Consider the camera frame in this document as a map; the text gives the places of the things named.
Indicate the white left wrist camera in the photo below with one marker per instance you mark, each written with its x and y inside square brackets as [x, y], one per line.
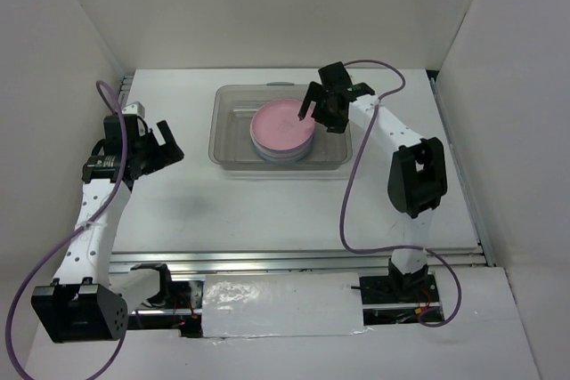
[135, 108]

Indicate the cream plastic plate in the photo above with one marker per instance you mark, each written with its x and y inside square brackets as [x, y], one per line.
[263, 155]

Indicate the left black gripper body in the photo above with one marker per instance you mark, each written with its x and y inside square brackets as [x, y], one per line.
[147, 148]

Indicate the pink plastic plate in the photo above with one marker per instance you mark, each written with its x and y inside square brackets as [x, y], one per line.
[276, 126]

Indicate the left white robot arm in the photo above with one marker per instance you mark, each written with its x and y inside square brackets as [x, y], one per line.
[82, 303]

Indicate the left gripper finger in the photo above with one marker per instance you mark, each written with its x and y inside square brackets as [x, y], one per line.
[136, 169]
[169, 150]

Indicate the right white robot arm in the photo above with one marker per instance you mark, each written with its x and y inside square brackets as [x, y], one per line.
[417, 178]

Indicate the white watermelon pattern plate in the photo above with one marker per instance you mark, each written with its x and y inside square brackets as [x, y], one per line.
[307, 156]

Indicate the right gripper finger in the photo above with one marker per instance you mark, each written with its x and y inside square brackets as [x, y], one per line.
[314, 94]
[334, 121]

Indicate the white front cover panel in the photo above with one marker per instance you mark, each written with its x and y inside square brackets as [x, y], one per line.
[293, 304]

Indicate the clear plastic bin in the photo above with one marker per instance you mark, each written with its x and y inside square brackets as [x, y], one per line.
[231, 146]

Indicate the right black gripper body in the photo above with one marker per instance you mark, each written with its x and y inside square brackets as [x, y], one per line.
[323, 103]

